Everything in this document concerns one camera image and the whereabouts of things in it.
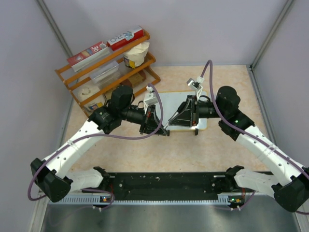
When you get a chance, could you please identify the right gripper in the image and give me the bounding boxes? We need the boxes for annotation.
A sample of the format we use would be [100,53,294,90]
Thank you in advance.
[169,95,226,128]

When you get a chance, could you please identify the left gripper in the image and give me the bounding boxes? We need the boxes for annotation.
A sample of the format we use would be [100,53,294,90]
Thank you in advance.
[120,104,167,136]

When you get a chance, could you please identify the white whiteboard yellow frame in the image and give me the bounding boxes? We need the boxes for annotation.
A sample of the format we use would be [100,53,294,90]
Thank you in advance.
[159,91,207,132]

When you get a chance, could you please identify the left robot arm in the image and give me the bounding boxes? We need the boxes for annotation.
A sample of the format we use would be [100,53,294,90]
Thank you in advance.
[27,83,163,203]

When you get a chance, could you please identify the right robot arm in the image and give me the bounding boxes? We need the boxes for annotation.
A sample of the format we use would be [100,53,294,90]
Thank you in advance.
[167,86,309,212]

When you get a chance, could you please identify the brown sponge block right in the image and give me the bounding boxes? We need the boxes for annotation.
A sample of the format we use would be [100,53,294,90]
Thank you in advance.
[121,71,146,88]

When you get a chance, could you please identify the white bag upper container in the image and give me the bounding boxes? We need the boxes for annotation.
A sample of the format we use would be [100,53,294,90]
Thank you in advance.
[123,42,150,69]

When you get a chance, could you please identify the white bag container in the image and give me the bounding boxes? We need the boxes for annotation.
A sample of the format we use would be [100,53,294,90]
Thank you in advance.
[77,85,105,112]
[123,42,150,69]

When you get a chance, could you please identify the clear plastic box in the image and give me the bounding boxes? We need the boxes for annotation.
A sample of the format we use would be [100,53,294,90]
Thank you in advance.
[89,61,121,85]

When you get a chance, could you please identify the orange wooden shelf rack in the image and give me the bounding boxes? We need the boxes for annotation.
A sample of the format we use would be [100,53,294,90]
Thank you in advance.
[55,27,161,116]

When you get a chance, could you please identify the white bag lower container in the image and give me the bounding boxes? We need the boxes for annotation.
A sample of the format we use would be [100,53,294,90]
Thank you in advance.
[77,85,105,112]

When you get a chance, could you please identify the red white long box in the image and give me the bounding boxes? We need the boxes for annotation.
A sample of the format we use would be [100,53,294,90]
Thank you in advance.
[107,26,144,51]

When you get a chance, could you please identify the red foil wrap box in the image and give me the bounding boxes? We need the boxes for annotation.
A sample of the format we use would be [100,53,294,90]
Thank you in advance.
[67,41,110,72]

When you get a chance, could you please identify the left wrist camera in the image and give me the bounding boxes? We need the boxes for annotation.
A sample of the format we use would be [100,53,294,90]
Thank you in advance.
[143,86,158,113]

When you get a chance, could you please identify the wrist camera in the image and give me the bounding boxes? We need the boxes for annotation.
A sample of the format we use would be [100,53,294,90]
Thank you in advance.
[186,76,204,100]
[143,86,158,113]

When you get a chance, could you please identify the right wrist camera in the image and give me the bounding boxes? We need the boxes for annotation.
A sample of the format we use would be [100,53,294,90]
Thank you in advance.
[186,76,204,100]

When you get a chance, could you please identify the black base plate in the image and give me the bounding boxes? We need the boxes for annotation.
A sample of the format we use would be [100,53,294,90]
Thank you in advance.
[81,172,261,201]

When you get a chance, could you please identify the grey slotted cable duct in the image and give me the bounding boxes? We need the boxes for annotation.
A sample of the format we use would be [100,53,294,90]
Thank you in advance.
[49,192,244,205]

